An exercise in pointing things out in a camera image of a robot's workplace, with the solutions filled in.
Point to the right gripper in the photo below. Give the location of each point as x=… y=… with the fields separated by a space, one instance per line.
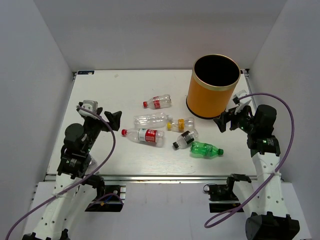
x=232 y=115

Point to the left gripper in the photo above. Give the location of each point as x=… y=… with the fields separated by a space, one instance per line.
x=114 y=119

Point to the green plastic bottle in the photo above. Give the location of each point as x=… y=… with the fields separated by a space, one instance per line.
x=205 y=150

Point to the blue-label clear bottle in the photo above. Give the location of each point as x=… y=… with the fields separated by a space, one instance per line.
x=92 y=166

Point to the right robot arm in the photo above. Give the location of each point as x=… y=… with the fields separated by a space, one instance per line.
x=265 y=208

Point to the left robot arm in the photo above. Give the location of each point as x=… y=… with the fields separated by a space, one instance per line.
x=77 y=183

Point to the orange cylindrical bin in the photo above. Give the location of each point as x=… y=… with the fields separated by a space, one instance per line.
x=214 y=78

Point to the large clear unlabelled bottle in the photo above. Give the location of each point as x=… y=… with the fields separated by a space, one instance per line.
x=152 y=121

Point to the yellow-cap orange-label bottle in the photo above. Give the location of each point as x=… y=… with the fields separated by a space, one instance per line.
x=181 y=125

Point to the black-cap black-label bottle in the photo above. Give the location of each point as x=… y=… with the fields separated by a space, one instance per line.
x=185 y=139

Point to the large red-label clear bottle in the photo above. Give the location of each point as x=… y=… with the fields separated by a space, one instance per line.
x=145 y=135

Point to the small red-label clear bottle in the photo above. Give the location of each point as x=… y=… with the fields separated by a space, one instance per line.
x=158 y=102

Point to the blue table sticker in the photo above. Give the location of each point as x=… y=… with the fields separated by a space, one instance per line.
x=85 y=72

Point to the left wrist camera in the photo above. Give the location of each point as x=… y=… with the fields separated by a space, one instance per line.
x=89 y=105

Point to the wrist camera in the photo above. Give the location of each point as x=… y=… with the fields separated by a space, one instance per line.
x=89 y=105
x=240 y=98

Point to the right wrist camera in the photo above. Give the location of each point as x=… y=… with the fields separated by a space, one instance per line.
x=240 y=98

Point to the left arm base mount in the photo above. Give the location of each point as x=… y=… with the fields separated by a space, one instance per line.
x=108 y=201

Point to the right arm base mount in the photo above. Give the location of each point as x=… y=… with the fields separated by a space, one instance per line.
x=220 y=199

